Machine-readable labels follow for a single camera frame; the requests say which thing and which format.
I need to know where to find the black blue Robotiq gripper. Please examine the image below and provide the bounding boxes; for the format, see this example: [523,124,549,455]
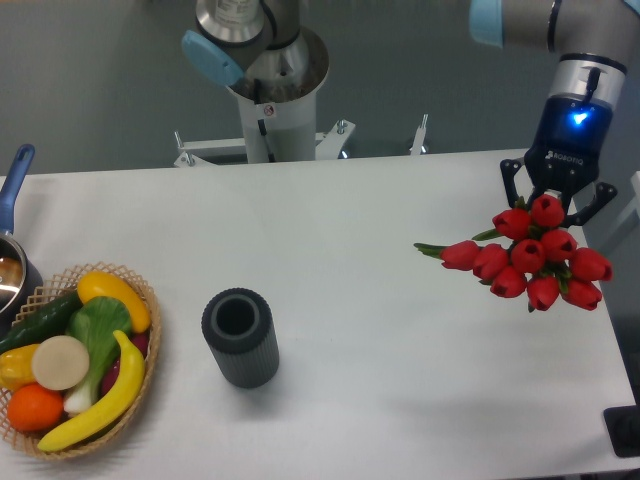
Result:
[500,97,617,228]

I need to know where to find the red tulip bouquet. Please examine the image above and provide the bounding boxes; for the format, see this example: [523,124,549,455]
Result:
[414,194,613,311]

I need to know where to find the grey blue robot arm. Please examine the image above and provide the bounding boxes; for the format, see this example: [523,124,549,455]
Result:
[181,1,639,226]

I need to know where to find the dark grey ribbed vase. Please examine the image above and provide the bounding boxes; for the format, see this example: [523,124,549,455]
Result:
[201,288,280,389]

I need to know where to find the black device at edge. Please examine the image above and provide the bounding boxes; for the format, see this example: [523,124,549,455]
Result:
[603,405,639,458]

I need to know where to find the dark purple eggplant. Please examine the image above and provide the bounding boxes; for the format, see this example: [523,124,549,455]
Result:
[99,331,148,398]

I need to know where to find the yellow squash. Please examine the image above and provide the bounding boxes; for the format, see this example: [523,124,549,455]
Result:
[77,271,151,333]

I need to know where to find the green bok choy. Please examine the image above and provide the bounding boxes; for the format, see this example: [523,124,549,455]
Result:
[64,296,132,417]

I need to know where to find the yellow banana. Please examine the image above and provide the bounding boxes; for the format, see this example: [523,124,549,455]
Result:
[36,329,147,453]

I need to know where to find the woven wicker basket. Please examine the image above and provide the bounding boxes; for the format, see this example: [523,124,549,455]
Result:
[1,262,162,461]

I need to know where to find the green cucumber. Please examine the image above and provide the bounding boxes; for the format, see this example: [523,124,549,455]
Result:
[1,290,83,353]

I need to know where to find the beige round disc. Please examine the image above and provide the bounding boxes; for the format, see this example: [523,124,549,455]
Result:
[31,335,90,391]

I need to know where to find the yellow bell pepper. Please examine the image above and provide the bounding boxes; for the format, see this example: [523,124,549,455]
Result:
[1,344,39,391]

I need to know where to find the orange fruit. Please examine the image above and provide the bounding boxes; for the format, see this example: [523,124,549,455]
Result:
[7,383,63,432]

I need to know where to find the white frame at right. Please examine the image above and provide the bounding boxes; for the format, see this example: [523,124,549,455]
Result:
[596,171,639,256]

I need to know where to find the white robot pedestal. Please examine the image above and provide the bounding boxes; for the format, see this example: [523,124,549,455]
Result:
[172,29,430,168]

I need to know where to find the blue handled saucepan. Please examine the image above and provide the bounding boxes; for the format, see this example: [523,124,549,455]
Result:
[1,144,43,336]

